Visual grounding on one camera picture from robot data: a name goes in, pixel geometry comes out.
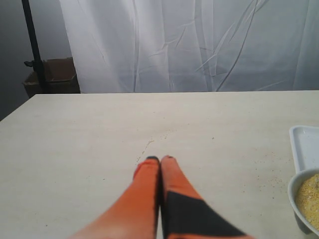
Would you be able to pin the black orange left gripper left finger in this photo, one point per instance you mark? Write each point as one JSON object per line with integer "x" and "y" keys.
{"x": 135, "y": 213}

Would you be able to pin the black orange left gripper right finger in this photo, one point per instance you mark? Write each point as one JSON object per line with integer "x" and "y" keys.
{"x": 185, "y": 214}

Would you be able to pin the brown granular powder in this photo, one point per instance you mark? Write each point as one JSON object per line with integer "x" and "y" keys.
{"x": 307, "y": 200}

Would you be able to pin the white ceramic bowl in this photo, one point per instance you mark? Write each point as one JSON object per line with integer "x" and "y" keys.
{"x": 293, "y": 187}

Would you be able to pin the white rectangular plastic tray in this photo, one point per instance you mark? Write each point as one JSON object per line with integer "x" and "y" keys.
{"x": 305, "y": 147}

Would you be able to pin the brown cardboard box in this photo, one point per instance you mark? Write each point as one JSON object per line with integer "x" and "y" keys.
{"x": 60, "y": 75}

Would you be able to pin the white wrinkled backdrop curtain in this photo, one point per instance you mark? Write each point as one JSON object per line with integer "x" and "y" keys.
{"x": 148, "y": 46}

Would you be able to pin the black vertical stand pole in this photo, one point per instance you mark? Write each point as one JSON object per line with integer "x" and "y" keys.
{"x": 36, "y": 63}

